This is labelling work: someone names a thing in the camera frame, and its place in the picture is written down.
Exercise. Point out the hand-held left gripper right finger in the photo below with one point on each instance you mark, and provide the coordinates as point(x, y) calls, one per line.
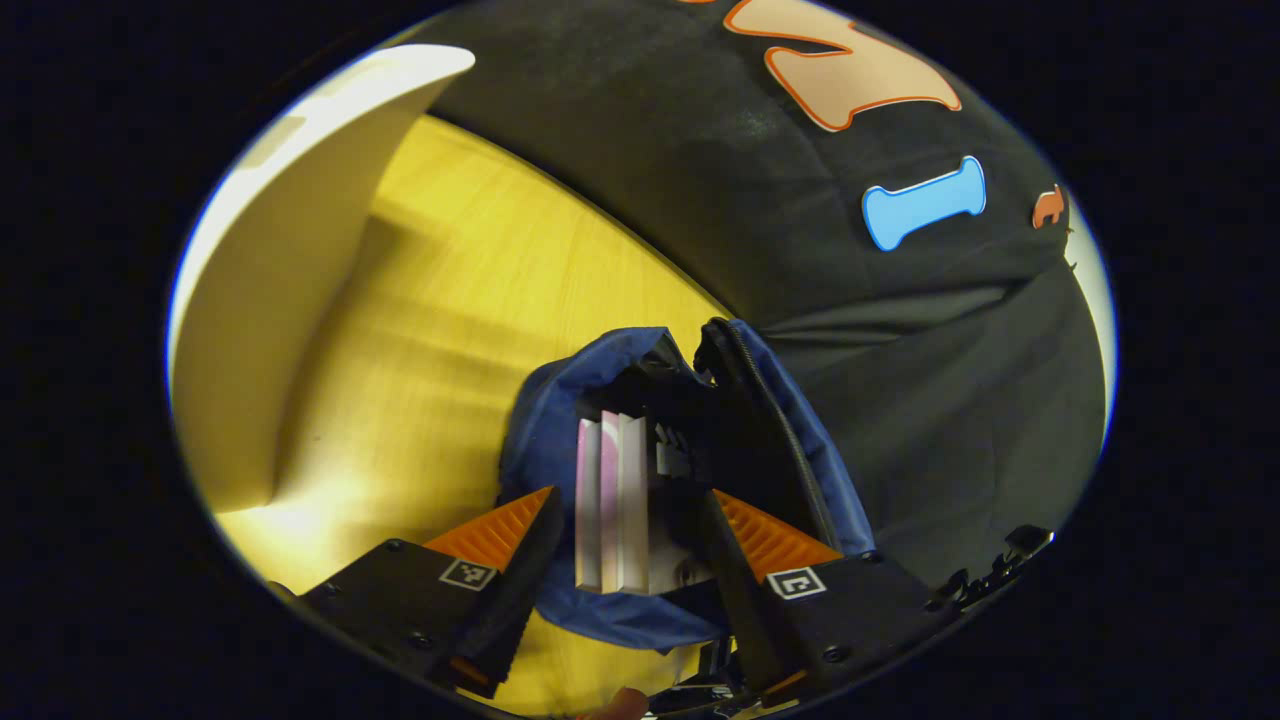
point(740, 600)

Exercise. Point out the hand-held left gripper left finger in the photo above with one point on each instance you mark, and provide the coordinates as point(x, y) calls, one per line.
point(525, 590)

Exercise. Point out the pink purple book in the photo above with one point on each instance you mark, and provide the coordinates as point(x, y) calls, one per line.
point(610, 500)

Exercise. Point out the blue schoolbag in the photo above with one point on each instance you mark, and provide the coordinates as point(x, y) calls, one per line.
point(545, 420)

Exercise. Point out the white bookshelf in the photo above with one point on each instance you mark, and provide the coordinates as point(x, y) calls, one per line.
point(270, 300)

